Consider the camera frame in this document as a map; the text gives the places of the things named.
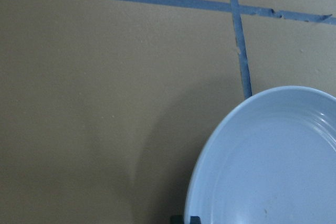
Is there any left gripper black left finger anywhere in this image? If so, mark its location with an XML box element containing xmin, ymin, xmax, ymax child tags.
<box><xmin>170</xmin><ymin>215</ymin><xmax>184</xmax><ymax>224</ymax></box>

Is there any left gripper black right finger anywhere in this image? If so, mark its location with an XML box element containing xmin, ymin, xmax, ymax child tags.
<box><xmin>190</xmin><ymin>216</ymin><xmax>201</xmax><ymax>224</ymax></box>

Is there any blue round plate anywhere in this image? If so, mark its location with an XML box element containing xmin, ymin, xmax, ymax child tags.
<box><xmin>184</xmin><ymin>86</ymin><xmax>335</xmax><ymax>223</ymax></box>

